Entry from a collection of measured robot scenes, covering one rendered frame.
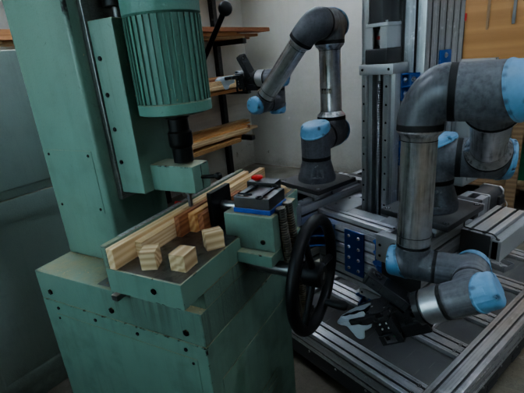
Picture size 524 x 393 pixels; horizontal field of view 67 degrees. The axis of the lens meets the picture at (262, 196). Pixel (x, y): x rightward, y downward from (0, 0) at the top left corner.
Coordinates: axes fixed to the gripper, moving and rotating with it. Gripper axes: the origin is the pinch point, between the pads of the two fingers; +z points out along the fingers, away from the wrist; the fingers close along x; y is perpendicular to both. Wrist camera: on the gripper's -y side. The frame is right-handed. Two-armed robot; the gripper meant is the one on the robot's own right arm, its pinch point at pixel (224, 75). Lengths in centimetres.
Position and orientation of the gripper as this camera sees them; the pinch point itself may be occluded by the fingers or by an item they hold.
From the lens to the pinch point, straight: 200.1
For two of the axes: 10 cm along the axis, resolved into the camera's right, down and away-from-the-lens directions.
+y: 1.6, 8.9, 4.3
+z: -8.0, -1.4, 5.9
